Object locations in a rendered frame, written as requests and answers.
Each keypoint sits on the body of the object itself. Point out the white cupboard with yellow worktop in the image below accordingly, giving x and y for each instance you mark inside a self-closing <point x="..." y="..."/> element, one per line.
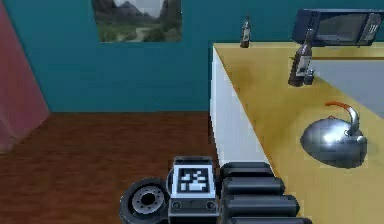
<point x="266" y="100"/>

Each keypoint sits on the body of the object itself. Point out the black microwave oven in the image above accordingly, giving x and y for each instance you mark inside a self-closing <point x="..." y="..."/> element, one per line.
<point x="338" y="27"/>

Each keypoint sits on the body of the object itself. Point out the grey sink basin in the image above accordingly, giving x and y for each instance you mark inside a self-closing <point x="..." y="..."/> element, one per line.
<point x="353" y="80"/>

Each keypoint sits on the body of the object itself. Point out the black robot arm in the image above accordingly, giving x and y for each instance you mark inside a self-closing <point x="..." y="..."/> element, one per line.
<point x="240" y="196"/>

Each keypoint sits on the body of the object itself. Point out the framed landscape picture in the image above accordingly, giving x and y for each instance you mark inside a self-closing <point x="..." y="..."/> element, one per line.
<point x="138" y="20"/>

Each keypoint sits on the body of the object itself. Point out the small dark bottle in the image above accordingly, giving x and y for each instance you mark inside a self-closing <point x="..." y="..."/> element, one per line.
<point x="246" y="31"/>

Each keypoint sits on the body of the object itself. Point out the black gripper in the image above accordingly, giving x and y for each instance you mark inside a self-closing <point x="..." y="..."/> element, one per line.
<point x="145" y="200"/>

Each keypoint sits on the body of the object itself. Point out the large dark labelled bottle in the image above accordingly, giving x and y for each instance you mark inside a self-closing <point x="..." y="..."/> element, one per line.
<point x="301" y="63"/>

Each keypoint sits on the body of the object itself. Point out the small dark shaker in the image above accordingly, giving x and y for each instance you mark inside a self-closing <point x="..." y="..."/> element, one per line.
<point x="309" y="77"/>

